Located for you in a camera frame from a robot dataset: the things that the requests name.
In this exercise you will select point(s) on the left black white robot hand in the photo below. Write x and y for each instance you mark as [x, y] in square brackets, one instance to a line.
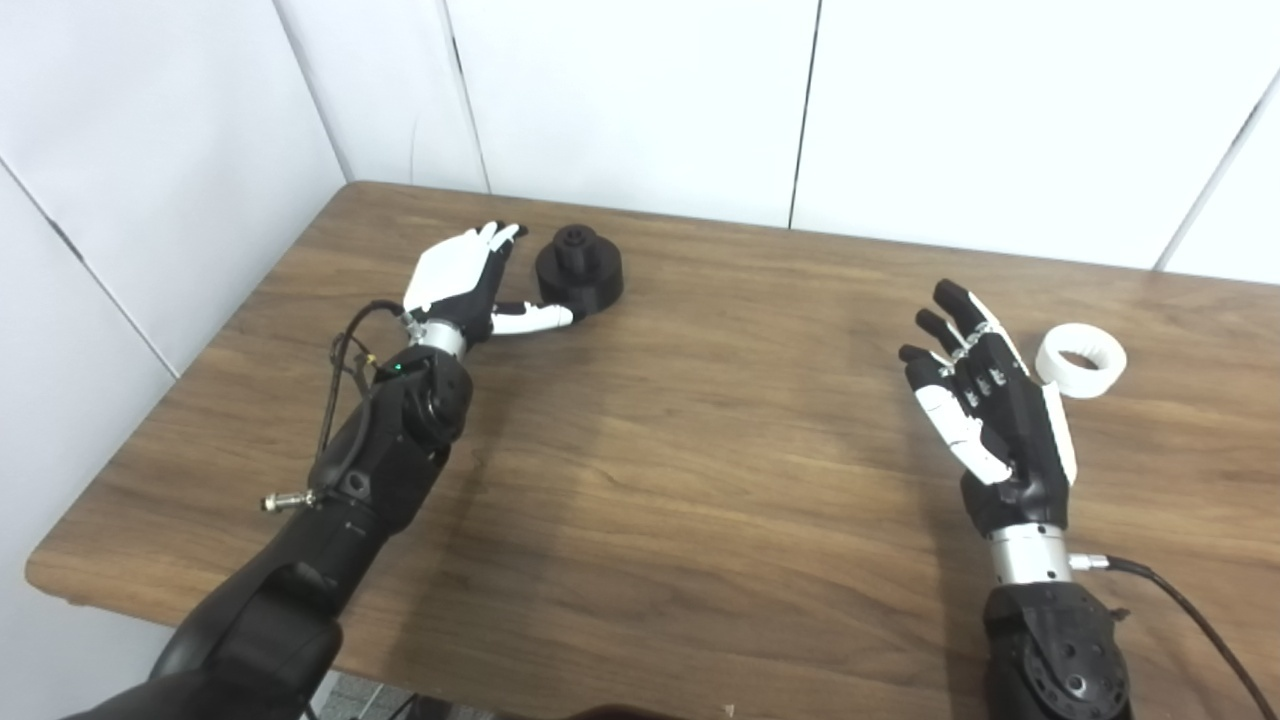
[450, 272]

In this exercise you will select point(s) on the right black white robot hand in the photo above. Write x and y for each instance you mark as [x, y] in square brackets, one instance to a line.
[1020, 440]

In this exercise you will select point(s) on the round black stepped part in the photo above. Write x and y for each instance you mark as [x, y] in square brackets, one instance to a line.
[590, 285]

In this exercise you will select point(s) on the dark robot torso edge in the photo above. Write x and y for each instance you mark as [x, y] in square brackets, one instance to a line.
[630, 714]

